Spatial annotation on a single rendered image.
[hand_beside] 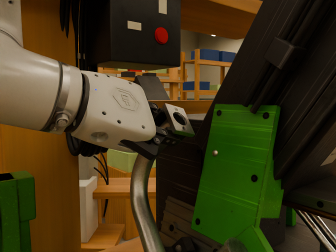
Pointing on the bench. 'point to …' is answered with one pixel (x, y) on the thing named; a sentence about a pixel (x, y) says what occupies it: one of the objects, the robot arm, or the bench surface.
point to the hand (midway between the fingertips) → (167, 127)
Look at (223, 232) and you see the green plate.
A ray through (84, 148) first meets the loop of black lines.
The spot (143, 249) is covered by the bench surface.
